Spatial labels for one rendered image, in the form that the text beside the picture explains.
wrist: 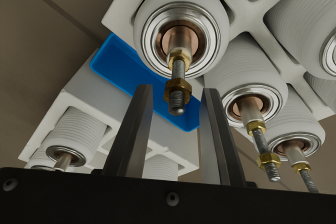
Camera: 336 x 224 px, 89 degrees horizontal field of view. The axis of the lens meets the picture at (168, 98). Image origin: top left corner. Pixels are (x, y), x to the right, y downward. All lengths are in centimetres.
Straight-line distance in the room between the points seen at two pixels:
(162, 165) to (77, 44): 39
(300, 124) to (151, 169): 33
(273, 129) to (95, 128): 33
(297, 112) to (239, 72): 13
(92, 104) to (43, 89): 34
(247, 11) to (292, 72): 12
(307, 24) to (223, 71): 9
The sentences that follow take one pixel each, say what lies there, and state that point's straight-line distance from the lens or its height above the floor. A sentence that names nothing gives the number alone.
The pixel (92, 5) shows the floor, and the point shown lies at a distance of 47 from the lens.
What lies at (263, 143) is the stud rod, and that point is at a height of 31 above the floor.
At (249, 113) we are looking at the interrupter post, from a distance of 21.
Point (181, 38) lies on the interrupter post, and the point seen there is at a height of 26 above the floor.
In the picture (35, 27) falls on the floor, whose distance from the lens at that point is 57.
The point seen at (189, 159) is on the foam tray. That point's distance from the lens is 50.
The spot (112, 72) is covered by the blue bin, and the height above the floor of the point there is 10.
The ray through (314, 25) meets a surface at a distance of 21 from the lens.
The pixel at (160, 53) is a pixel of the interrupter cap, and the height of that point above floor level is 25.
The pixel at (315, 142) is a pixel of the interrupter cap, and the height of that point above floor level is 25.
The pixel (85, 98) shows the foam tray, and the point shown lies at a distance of 38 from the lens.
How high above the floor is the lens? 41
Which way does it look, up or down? 48 degrees down
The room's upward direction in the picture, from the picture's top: 173 degrees counter-clockwise
